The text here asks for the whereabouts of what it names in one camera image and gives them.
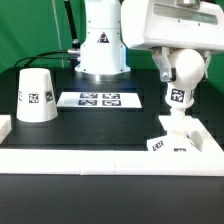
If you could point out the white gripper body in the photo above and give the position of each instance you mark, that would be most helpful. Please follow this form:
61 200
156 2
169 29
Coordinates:
147 24

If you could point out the white lamp shade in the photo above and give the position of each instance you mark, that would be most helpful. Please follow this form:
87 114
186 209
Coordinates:
36 100

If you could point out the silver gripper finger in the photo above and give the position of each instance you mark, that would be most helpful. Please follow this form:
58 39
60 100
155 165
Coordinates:
160 56
206 55

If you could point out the white marker sheet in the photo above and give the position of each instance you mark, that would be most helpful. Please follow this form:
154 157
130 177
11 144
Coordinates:
99 100

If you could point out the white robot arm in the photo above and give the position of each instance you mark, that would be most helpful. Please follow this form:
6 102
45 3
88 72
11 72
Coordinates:
112 26

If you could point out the white lamp base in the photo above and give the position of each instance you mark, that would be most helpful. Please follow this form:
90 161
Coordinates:
177 137

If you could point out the white lamp bulb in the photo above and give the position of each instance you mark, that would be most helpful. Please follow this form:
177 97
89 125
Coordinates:
190 67

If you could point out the white foam border frame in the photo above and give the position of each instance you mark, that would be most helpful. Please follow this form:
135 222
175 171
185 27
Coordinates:
208 162

